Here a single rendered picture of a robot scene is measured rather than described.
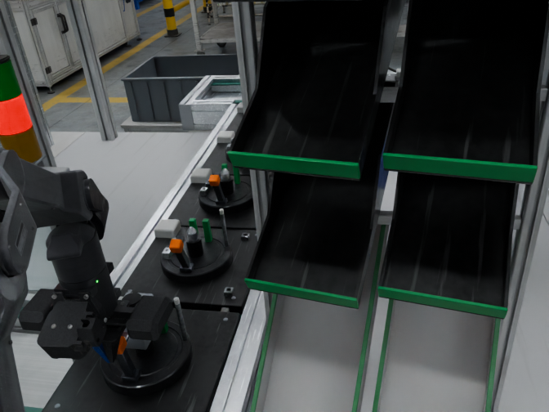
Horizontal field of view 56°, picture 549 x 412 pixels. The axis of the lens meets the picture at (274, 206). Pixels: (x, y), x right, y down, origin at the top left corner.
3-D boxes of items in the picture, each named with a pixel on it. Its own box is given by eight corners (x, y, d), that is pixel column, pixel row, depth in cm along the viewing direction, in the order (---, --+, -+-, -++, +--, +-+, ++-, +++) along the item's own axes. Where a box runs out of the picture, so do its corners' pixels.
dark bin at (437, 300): (504, 320, 54) (515, 289, 48) (378, 297, 58) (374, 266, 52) (517, 121, 68) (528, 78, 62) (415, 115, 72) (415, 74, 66)
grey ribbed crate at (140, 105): (245, 122, 260) (240, 77, 248) (129, 122, 271) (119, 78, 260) (262, 93, 295) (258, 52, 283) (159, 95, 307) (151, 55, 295)
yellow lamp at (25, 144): (30, 166, 78) (20, 136, 75) (1, 165, 79) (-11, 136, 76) (48, 151, 82) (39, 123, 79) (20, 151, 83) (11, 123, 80)
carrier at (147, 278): (243, 315, 92) (234, 257, 85) (118, 306, 96) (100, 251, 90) (269, 237, 112) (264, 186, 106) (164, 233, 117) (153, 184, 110)
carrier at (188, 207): (269, 236, 112) (264, 185, 106) (164, 232, 117) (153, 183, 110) (287, 183, 133) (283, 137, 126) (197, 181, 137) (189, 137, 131)
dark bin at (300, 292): (358, 310, 57) (352, 279, 51) (248, 289, 61) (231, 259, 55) (399, 121, 71) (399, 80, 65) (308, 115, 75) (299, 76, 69)
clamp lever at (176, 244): (190, 270, 96) (178, 248, 90) (180, 269, 97) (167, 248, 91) (194, 253, 99) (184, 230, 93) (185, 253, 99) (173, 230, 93)
